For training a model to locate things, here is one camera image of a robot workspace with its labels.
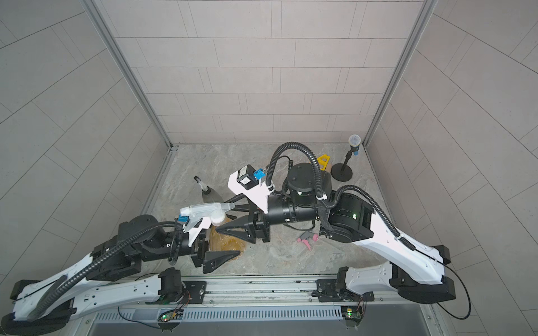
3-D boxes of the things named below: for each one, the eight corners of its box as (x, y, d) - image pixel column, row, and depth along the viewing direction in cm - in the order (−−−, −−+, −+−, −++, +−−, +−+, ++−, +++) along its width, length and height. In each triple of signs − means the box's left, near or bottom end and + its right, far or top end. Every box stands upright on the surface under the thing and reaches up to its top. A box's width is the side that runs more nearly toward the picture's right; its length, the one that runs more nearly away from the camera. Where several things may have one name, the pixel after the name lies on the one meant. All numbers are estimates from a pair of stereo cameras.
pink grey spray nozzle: (297, 240, 85) (297, 238, 83) (306, 228, 88) (306, 226, 86) (310, 250, 82) (311, 249, 81) (319, 238, 85) (320, 236, 84)
